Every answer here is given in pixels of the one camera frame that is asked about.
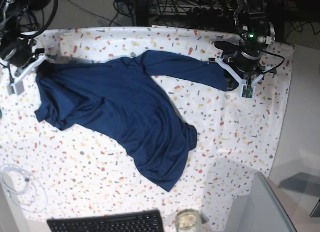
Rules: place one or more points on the glass jar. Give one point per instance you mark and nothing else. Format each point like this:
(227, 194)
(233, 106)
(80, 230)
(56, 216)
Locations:
(188, 220)

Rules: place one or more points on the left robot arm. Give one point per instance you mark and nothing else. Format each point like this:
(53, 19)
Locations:
(256, 34)

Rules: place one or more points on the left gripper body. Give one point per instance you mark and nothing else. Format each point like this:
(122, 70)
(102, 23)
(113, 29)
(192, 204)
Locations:
(243, 62)

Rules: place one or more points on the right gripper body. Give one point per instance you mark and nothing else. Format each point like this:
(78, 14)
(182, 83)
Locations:
(16, 51)

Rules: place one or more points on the black power strip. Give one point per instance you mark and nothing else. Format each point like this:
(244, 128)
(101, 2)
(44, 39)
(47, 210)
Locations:
(171, 9)

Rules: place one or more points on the blue t-shirt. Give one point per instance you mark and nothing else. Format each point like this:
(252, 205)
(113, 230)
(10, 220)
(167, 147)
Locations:
(120, 99)

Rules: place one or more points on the black keyboard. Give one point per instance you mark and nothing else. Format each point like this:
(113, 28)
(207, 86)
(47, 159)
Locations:
(139, 221)

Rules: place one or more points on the grey monitor edge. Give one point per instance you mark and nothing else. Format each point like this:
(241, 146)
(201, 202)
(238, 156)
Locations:
(260, 210)

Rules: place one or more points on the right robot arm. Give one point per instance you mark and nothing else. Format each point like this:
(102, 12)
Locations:
(11, 13)

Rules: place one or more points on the terrazzo patterned tablecloth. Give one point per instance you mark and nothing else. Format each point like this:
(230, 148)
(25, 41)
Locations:
(79, 172)

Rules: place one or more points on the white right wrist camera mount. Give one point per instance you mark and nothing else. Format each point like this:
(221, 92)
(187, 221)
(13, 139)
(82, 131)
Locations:
(16, 84)

